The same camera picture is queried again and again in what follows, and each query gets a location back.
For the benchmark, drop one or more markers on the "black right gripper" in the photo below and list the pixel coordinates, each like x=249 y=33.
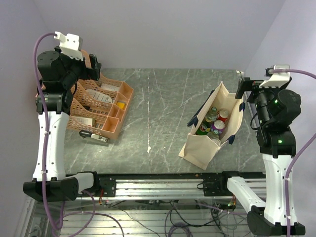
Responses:
x=245 y=84

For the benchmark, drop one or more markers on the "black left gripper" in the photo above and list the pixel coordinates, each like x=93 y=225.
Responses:
x=92 y=73

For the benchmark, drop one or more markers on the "red cola can front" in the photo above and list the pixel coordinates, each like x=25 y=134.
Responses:
x=223 y=115

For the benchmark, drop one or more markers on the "red cola can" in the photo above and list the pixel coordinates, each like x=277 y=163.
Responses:
x=223 y=115
x=217 y=141

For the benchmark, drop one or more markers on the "clear Chang bottle front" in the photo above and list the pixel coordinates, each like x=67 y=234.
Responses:
x=211 y=115

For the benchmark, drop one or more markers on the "clear chang bottle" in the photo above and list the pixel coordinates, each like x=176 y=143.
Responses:
x=213 y=134
x=211 y=115

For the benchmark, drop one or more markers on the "purple Fanta can front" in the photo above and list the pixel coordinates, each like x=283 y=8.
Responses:
x=218 y=126

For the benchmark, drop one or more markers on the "green Perrier glass bottle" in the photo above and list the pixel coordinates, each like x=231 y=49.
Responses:
x=204 y=128

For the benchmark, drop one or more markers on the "cream canvas tote bag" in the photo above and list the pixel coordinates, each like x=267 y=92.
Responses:
x=200 y=149

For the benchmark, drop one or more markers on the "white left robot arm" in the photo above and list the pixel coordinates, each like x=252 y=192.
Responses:
x=59 y=74

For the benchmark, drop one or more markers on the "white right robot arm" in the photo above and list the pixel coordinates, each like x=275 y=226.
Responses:
x=276 y=108

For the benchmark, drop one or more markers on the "white box rear slot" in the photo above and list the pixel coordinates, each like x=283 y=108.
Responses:
x=109 y=87

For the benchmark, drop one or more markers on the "white box slot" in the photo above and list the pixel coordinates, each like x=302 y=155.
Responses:
x=85 y=121
x=109 y=87

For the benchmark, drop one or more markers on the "white oval blister pack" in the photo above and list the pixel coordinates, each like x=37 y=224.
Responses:
x=99 y=96

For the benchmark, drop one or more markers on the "pink plastic file organizer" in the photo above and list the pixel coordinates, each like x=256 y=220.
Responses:
x=108 y=117

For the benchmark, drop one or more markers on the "yellow sticky note block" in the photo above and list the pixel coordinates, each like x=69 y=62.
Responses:
x=121 y=104

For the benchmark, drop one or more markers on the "white box front slot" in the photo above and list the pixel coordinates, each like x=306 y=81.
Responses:
x=85 y=121

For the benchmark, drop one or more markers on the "black grey stapler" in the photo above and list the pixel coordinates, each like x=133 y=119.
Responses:
x=94 y=138

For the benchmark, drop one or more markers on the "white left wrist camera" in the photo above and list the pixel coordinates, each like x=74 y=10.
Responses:
x=70 y=45

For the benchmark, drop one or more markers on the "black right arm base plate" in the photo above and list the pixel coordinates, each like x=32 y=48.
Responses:
x=212 y=188

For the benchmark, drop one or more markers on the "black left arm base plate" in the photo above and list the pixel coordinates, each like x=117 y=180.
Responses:
x=107 y=187

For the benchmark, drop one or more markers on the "aluminium mounting rail frame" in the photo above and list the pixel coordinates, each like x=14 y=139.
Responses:
x=176 y=186

